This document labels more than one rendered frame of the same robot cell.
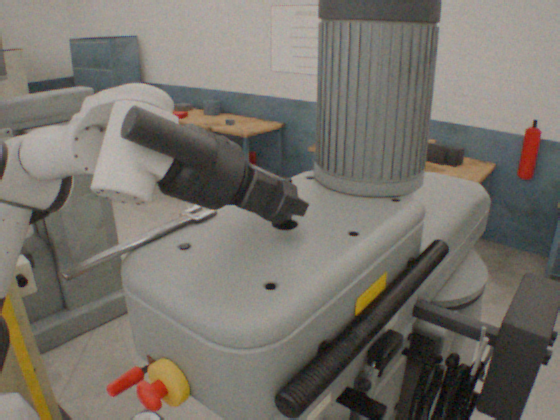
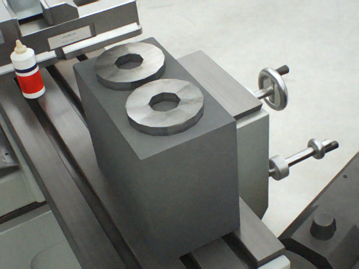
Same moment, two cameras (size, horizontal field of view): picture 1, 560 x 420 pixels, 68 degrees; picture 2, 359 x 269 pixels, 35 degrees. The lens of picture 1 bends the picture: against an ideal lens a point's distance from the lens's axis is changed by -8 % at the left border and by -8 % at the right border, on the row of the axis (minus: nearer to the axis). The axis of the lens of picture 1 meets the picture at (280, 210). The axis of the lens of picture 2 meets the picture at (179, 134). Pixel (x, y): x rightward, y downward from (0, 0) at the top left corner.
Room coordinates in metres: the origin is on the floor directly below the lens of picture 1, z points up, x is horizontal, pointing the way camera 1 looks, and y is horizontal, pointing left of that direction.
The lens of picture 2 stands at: (1.32, 0.64, 1.52)
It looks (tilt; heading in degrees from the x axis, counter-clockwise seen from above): 41 degrees down; 207
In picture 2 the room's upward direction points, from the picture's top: 7 degrees counter-clockwise
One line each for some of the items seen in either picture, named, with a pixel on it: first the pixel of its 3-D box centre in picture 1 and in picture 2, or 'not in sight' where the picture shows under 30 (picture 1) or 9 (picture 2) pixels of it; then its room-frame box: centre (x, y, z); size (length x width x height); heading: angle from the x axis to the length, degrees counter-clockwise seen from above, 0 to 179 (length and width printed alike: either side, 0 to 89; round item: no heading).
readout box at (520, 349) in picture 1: (525, 347); not in sight; (0.60, -0.46, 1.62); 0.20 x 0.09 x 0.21; 142
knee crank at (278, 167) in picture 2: not in sight; (303, 155); (0.25, 0.43, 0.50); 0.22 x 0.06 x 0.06; 142
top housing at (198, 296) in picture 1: (290, 268); not in sight; (0.59, -0.02, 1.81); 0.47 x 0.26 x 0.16; 142
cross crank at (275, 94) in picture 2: not in sight; (261, 94); (0.18, 0.30, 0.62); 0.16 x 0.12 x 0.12; 142
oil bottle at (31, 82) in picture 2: not in sight; (26, 67); (0.66, 0.02, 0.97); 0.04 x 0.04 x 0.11
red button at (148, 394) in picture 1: (153, 393); not in sight; (0.38, 0.15, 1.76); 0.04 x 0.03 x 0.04; 52
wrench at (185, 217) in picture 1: (143, 238); not in sight; (0.52, 0.18, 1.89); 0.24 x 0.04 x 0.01; 144
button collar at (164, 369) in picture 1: (168, 382); not in sight; (0.39, 0.14, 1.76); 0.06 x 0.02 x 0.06; 52
